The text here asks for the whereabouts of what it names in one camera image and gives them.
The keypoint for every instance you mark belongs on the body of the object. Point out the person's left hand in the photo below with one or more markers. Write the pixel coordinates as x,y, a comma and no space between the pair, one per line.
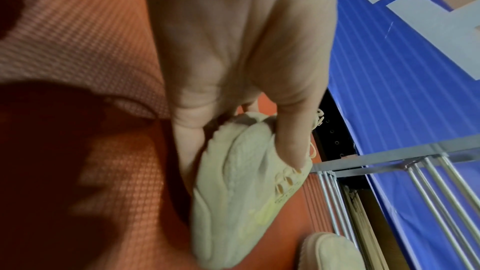
240,40

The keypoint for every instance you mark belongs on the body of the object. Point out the cream chunky sneaker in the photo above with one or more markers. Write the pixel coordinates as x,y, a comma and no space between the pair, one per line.
330,254
236,197

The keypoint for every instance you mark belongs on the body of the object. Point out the grey metal shoe rack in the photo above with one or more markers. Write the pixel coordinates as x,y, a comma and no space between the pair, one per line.
435,203

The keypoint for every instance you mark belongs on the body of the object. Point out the blue printed banner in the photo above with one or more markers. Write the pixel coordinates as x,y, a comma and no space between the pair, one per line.
375,85

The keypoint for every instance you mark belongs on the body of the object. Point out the tan cardboard boards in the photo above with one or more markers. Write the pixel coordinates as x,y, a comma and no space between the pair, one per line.
367,233

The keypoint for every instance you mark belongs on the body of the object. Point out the black perforated frame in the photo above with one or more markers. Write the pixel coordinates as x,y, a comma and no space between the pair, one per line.
333,132

